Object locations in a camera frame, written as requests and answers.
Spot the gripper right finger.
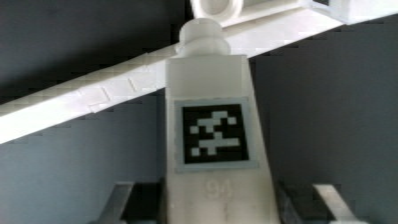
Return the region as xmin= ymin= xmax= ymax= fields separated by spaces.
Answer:
xmin=276 ymin=182 xmax=369 ymax=224

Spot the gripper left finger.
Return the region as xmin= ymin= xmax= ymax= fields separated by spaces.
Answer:
xmin=88 ymin=182 xmax=164 ymax=224

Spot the white chair leg block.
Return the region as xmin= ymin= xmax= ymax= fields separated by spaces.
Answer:
xmin=164 ymin=18 xmax=280 ymax=224

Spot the white chair seat part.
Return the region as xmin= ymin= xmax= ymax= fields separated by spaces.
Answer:
xmin=189 ymin=0 xmax=398 ymax=27

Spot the white U-shaped fence frame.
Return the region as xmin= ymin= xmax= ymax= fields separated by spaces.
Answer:
xmin=0 ymin=8 xmax=342 ymax=144

